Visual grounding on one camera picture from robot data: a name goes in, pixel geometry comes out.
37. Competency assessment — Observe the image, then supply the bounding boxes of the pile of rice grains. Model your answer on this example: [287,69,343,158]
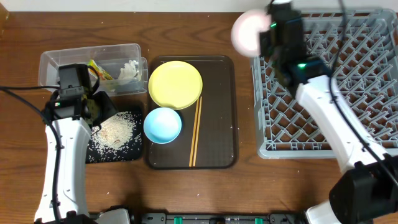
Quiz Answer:
[86,110,144,156]

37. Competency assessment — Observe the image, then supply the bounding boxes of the light blue bowl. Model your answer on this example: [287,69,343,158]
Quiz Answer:
[144,108,182,144]

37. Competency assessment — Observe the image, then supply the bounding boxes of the white tissue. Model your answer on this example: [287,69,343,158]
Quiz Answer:
[118,60,141,81]

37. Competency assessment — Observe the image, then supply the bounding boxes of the grey dishwasher rack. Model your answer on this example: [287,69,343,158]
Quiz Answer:
[251,9,397,159]

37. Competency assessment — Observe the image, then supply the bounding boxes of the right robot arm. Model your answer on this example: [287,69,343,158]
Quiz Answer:
[259,1,397,224]

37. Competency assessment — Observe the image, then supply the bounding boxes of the green orange snack wrapper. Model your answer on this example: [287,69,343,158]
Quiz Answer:
[88,59,113,81]

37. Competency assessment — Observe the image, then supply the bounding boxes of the clear plastic bin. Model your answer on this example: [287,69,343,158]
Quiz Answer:
[38,44,148,96]

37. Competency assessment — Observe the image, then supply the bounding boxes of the yellow plate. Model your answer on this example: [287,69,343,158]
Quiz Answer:
[148,61,203,110]

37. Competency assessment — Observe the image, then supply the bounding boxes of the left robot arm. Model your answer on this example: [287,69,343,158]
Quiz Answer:
[34,63,118,223]

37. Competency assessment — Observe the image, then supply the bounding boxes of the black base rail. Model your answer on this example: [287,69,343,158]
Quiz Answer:
[90,211,308,224]

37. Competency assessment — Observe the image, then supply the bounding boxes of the dark brown serving tray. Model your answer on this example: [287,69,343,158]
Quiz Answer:
[146,55,239,170]

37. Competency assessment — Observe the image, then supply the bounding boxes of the pink white bowl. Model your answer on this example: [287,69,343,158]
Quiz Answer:
[231,9,271,58]

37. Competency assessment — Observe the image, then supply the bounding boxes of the left wooden chopstick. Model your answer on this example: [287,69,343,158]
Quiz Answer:
[189,99,200,167]

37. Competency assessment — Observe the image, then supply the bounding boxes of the black waste tray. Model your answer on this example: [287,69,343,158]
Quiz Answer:
[85,103,144,164]

